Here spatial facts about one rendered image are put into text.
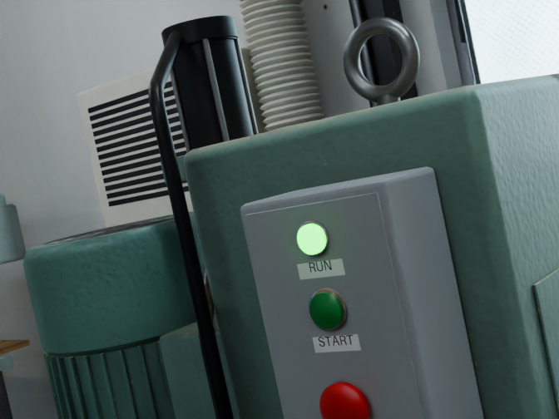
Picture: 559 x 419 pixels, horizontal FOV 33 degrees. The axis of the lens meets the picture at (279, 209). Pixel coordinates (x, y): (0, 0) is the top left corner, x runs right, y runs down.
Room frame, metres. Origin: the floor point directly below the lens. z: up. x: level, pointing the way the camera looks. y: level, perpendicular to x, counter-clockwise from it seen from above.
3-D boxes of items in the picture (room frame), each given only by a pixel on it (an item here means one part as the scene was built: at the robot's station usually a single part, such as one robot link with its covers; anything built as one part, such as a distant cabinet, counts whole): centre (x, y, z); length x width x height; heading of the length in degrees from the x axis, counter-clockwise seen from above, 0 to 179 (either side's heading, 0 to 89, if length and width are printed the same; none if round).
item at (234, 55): (0.76, 0.03, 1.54); 0.08 x 0.08 x 0.17; 54
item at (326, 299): (0.51, -0.01, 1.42); 0.02 x 0.01 x 0.02; 54
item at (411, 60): (0.67, -0.09, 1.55); 0.06 x 0.02 x 0.06; 54
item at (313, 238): (0.51, -0.01, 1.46); 0.02 x 0.01 x 0.02; 54
